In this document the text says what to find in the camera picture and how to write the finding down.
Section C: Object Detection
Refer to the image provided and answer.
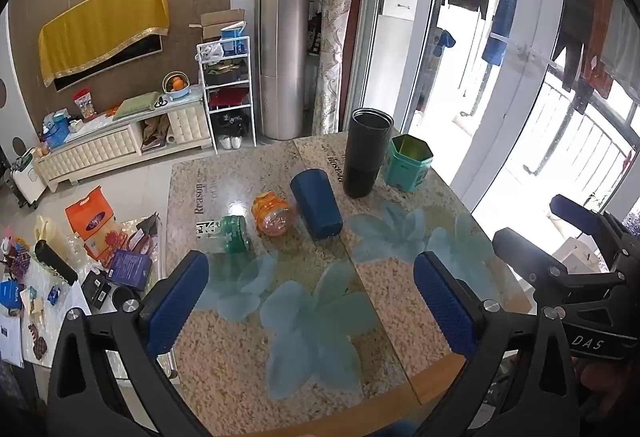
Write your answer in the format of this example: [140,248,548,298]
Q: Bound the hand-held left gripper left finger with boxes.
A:
[46,249,211,437]

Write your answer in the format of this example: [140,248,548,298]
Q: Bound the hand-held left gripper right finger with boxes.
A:
[413,251,594,437]

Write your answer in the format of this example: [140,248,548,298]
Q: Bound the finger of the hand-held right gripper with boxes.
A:
[549,194,632,249]
[491,228,623,307]

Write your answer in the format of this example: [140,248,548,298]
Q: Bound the dark blue cup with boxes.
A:
[290,168,344,240]

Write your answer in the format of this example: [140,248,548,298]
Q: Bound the purple box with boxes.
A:
[106,249,154,291]

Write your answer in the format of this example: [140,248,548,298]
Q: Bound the balcony railing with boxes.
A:
[522,72,640,213]

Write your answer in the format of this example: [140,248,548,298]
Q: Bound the green plastic bottle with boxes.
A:
[196,215,251,255]

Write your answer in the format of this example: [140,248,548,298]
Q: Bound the orange printed bag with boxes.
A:
[65,186,124,264]

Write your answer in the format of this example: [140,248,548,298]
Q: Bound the black long case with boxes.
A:
[32,239,80,287]

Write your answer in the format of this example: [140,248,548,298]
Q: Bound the orange plastic jar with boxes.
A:
[251,192,295,237]

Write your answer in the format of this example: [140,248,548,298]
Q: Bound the teal hexagonal tin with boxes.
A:
[382,134,434,193]

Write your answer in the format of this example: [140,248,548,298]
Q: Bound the white tv cabinet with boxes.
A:
[34,86,214,194]

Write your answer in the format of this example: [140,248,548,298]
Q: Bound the black tall tumbler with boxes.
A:
[343,107,395,199]

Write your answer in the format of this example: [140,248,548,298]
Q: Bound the hanging brown garment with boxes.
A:
[582,0,617,100]

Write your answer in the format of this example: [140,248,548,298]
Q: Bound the hanging black garment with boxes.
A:
[551,0,596,93]

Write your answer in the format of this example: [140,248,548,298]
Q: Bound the white suitcase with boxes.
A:
[9,147,49,209]

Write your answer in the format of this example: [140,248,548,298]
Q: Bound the green cushion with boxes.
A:
[112,92,162,121]

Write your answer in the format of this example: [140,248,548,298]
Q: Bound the hanging blue shirt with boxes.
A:
[481,0,522,66]

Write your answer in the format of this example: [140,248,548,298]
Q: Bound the blue box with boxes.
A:
[42,114,69,149]

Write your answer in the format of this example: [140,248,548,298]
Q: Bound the teal fruit basket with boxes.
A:
[162,71,191,101]

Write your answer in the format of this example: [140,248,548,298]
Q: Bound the white metal rack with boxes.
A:
[196,37,257,154]

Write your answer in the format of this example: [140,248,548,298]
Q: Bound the red snack bag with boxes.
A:
[72,88,99,122]

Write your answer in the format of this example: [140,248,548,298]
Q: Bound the black television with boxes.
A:
[52,34,164,93]

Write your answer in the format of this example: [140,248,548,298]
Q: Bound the blue package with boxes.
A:
[220,22,249,59]

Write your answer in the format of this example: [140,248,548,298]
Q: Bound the cardboard box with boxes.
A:
[189,8,246,44]

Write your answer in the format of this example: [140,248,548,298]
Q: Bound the yellow cloth cover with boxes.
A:
[39,0,170,88]

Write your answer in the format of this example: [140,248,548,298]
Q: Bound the patterned beige curtain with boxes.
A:
[312,0,364,136]

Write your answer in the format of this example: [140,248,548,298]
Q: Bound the silver standing air conditioner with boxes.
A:
[257,0,315,142]

